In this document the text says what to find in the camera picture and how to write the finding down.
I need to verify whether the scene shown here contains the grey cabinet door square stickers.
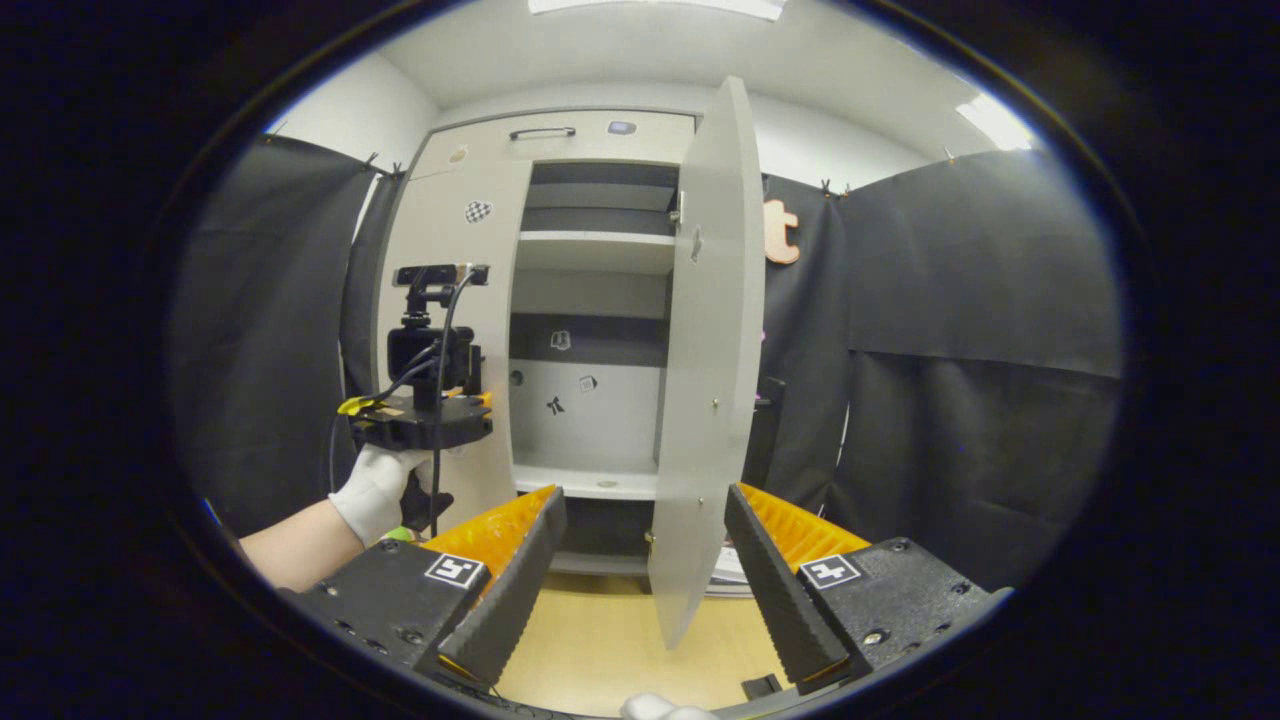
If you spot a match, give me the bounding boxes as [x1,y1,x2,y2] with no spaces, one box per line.
[648,75,788,651]

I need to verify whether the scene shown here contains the stack of white books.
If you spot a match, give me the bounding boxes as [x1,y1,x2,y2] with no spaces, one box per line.
[712,545,756,598]

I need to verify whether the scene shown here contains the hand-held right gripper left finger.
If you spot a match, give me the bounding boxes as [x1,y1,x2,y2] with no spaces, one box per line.
[285,486,568,691]

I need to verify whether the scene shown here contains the grey cabinet drawer black handle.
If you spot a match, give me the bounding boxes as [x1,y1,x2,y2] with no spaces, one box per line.
[405,110,698,183]

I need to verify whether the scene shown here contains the grey cabinet door heart sticker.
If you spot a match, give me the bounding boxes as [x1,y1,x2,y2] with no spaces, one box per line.
[378,160,533,546]

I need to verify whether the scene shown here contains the long ceiling light panel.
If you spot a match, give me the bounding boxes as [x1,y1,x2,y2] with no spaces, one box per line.
[528,0,786,21]

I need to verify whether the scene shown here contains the small ceiling light panel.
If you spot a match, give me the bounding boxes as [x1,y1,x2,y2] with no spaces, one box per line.
[955,93,1036,151]

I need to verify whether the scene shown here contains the grey double-door shoe cabinet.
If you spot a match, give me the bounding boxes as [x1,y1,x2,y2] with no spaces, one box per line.
[375,108,701,579]

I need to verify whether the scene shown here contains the black backdrop cloth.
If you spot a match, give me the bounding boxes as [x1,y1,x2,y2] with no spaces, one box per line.
[170,133,1126,591]

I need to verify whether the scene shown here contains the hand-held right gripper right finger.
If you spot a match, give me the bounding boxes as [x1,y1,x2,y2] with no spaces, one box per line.
[723,483,1009,696]

